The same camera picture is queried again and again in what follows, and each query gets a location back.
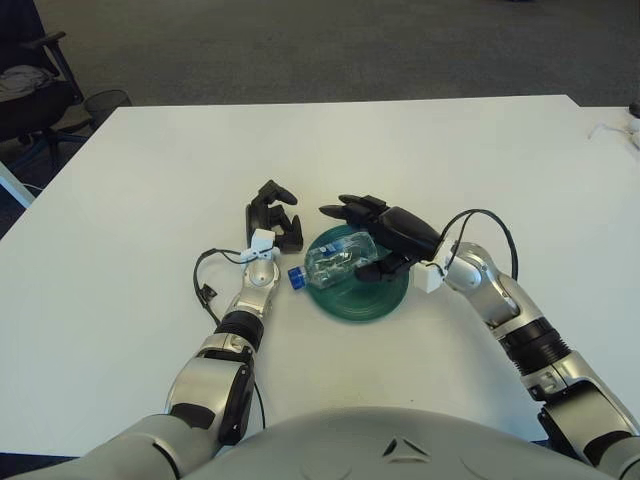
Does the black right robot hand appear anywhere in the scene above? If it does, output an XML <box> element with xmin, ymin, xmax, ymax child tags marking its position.
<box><xmin>318</xmin><ymin>193</ymin><xmax>444</xmax><ymax>282</ymax></box>

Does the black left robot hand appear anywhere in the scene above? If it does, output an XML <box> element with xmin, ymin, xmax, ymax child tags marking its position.
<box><xmin>244</xmin><ymin>179</ymin><xmax>305</xmax><ymax>254</ymax></box>

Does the clear bottle with blue cap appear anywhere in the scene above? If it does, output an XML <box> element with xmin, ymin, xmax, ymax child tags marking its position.
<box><xmin>287</xmin><ymin>232</ymin><xmax>381</xmax><ymax>291</ymax></box>

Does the green ceramic plate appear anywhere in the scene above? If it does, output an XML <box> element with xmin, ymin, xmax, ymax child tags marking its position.
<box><xmin>303</xmin><ymin>224</ymin><xmax>414</xmax><ymax>326</ymax></box>

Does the black mesh wastebasket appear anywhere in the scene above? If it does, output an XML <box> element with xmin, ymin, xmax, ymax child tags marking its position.
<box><xmin>83</xmin><ymin>88</ymin><xmax>134</xmax><ymax>126</ymax></box>

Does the grey robot torso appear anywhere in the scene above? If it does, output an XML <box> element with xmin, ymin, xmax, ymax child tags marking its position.
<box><xmin>0</xmin><ymin>407</ymin><xmax>640</xmax><ymax>480</ymax></box>

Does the white furniture panel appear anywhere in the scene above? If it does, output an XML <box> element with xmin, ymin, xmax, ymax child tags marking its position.
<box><xmin>0</xmin><ymin>160</ymin><xmax>36</xmax><ymax>206</ymax></box>

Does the black office chair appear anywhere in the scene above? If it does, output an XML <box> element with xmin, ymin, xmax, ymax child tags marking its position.
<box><xmin>0</xmin><ymin>0</ymin><xmax>94</xmax><ymax>161</ymax></box>

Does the grey cloth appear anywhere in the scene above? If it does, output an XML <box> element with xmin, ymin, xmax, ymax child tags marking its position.
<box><xmin>0</xmin><ymin>63</ymin><xmax>54</xmax><ymax>99</ymax></box>

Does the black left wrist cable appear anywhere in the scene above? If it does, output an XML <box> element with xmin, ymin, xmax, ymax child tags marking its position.
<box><xmin>193</xmin><ymin>247</ymin><xmax>251</xmax><ymax>329</ymax></box>

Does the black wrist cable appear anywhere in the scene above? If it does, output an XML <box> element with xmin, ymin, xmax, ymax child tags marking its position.
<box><xmin>439</xmin><ymin>208</ymin><xmax>519</xmax><ymax>279</ymax></box>
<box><xmin>193</xmin><ymin>247</ymin><xmax>251</xmax><ymax>329</ymax></box>

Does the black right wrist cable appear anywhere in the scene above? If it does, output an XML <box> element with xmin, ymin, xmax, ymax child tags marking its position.
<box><xmin>439</xmin><ymin>208</ymin><xmax>519</xmax><ymax>279</ymax></box>

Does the white cable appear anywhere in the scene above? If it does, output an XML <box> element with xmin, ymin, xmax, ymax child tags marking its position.
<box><xmin>588</xmin><ymin>119</ymin><xmax>640</xmax><ymax>147</ymax></box>

